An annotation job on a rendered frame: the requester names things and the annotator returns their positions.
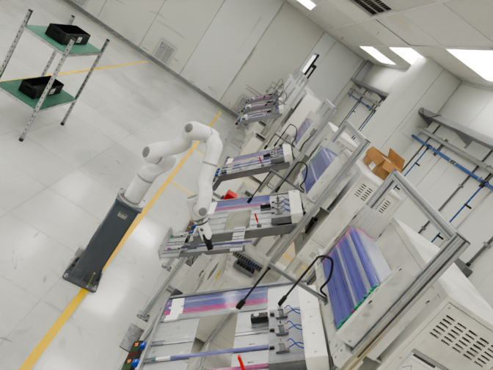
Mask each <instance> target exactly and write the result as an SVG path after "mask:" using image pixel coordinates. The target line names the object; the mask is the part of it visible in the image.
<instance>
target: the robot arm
mask: <svg viewBox="0 0 493 370"><path fill-rule="evenodd" d="M192 140H198V141H201V142H204V143H205V147H206V151H205V155H204V158H203V161H202V165H201V168H200V172H199V175H198V178H197V185H198V188H199V194H198V195H191V196H189V197H187V198H186V203H187V205H188V207H189V211H190V214H191V217H192V219H193V223H194V224H195V225H196V226H197V227H198V230H199V233H200V237H201V239H202V241H204V242H205V244H206V247H207V249H208V250H212V249H213V246H212V242H211V235H212V232H211V229H210V226H209V224H208V217H207V213H208V211H209V208H210V206H211V201H212V197H213V189H212V183H213V178H214V176H215V173H216V169H217V167H218V164H219V160H220V157H221V155H222V149H223V145H222V141H221V140H220V138H219V132H218V131H217V130H215V129H214V128H211V127H209V126H206V125H204V124H201V123H198V122H196V121H191V122H188V123H187V124H186V125H185V126H184V127H183V133H182V134H181V135H179V136H178V137H176V138H174V139H171V140H167V141H162V142H154V143H151V144H149V145H147V146H145V148H144V149H143V151H142V156H143V159H144V160H145V161H146V162H149V163H151V164H146V165H144V166H142V167H141V168H140V169H139V171H138V172H137V174H136V175H135V177H134V179H133V180H132V182H131V183H130V185H129V187H128V188H127V189H121V190H120V191H119V192H118V195H119V197H120V199H121V200H122V201H123V202H124V203H126V204H127V205H129V206H131V207H133V208H143V207H144V206H145V202H144V201H143V197H144V196H145V194H146V193H147V191H148V189H149V188H150V187H151V185H152V183H153V182H154V180H155V179H156V177H157V176H158V175H160V174H162V173H164V172H166V171H168V170H169V169H171V168H172V167H173V166H174V164H175V162H176V154H179V153H182V152H184V151H186V150H188V149H189V148H190V147H191V146H192Z"/></svg>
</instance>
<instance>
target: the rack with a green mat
mask: <svg viewBox="0 0 493 370"><path fill-rule="evenodd" d="M32 13H33V10H31V9H28V11H27V13H26V16H25V18H24V20H23V22H22V24H21V26H20V28H19V30H18V33H17V35H16V36H15V39H14V40H13V42H12V45H11V46H10V49H9V51H8V53H7V55H6V57H5V59H4V61H3V63H2V65H1V68H0V79H1V77H2V75H3V73H4V70H5V68H6V66H7V64H8V62H9V61H10V58H11V56H12V54H13V52H14V50H15V47H16V46H17V44H18V41H19V40H20V38H21V35H22V34H23V31H24V30H25V31H27V32H28V33H29V34H31V35H33V36H34V37H36V38H37V39H38V40H40V41H42V42H43V43H45V44H46V45H47V46H49V47H51V48H52V49H53V50H54V51H53V53H52V55H51V57H50V59H49V61H48V63H47V65H46V67H45V69H44V71H43V72H42V74H41V76H37V77H43V76H45V75H46V73H47V71H48V69H49V67H50V65H51V63H52V62H53V60H54V57H55V56H56V53H57V52H58V53H60V54H61V55H62V57H61V59H60V61H59V63H58V65H57V67H56V69H55V71H54V73H53V75H52V77H51V78H50V80H49V82H48V84H47V86H46V88H45V90H44V92H43V94H42V96H41V97H40V98H36V99H31V98H30V97H28V96H27V95H25V94H23V93H22V92H20V91H19V90H18V88H19V87H20V85H21V81H22V79H16V80H10V81H0V90H1V91H2V92H3V93H5V94H6V95H8V96H9V97H11V98H13V99H14V100H16V101H17V102H19V103H20V104H22V105H24V106H25V107H26V108H28V109H30V110H32V111H33V113H32V115H31V117H30V118H29V121H28V123H27V124H26V127H25V129H24V130H23V133H22V135H21V136H20V138H19V141H21V142H23V140H24V138H25V136H26V134H27V132H28V130H29V128H30V126H31V124H32V123H33V121H34V119H35V117H36V115H37V113H39V112H43V111H46V110H49V109H53V108H56V107H59V106H64V105H66V104H71V105H70V107H69V109H68V111H67V113H66V115H65V116H64V118H63V120H62V122H61V123H60V124H61V125H62V126H63V125H64V124H65V122H66V120H67V118H68V116H69V114H70V113H71V111H72V109H73V107H74V106H75V104H76V102H77V100H78V98H79V96H80V94H81V92H82V90H83V89H84V87H85V85H86V83H87V82H88V80H89V78H90V76H91V75H92V72H93V71H94V69H95V67H96V65H97V63H98V61H99V59H100V58H101V56H102V54H103V52H104V51H105V49H106V47H107V45H108V44H109V41H110V40H109V39H106V41H105V43H104V44H103V47H102V49H101V50H99V49H98V48H96V47H94V46H93V45H92V44H90V43H88V42H87V44H86V45H74V43H75V41H76V39H75V38H73V37H72V38H71V39H70V42H69V43H68V45H61V44H59V43H58V42H57V41H55V40H53V39H52V38H50V37H49V36H48V35H46V34H45V32H46V30H47V28H48V26H36V25H27V23H28V21H29V19H30V17H31V15H32ZM74 18H75V16H74V15H71V17H70V20H69V21H68V23H67V24H68V25H71V24H72V22H73V20H74ZM92 55H98V56H97V58H96V59H95V61H94V63H93V65H92V67H91V68H90V71H89V73H88V74H87V76H86V78H85V80H84V82H83V83H82V85H81V87H80V89H79V91H78V92H77V94H76V97H73V96H72V95H71V94H69V93H68V92H65V91H64V90H63V89H62V90H61V91H60V93H58V94H55V95H50V96H47V94H48V91H49V90H50V89H51V86H52V84H53V83H54V80H55V78H56V76H57V75H58V73H59V71H60V69H61V67H62V65H63V63H64V61H65V60H66V58H67V57H80V56H92ZM37 77H31V78H26V79H32V78H37Z"/></svg>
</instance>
